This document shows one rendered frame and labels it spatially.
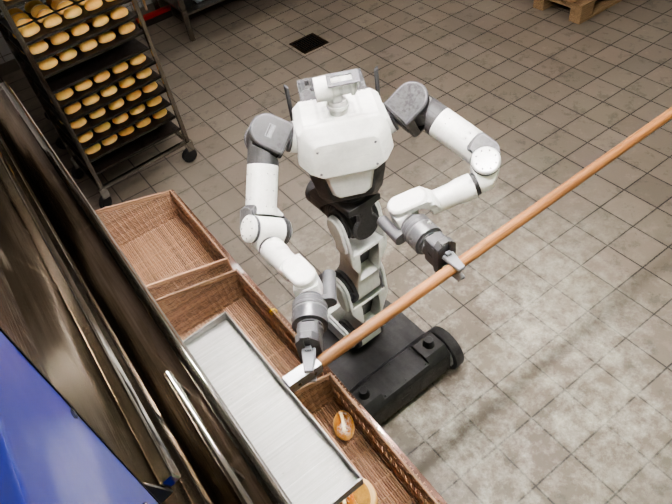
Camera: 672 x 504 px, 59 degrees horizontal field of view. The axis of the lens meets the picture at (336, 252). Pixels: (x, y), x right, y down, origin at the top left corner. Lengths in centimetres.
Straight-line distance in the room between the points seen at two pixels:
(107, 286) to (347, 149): 73
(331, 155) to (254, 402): 71
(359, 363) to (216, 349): 120
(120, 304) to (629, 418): 207
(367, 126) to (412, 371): 120
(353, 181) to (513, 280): 150
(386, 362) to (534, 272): 97
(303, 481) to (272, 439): 12
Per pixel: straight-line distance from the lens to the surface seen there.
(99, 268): 147
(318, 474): 128
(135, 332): 130
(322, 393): 198
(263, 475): 102
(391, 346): 263
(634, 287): 318
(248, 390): 141
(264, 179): 169
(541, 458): 261
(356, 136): 167
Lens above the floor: 235
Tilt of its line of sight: 46 degrees down
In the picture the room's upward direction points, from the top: 11 degrees counter-clockwise
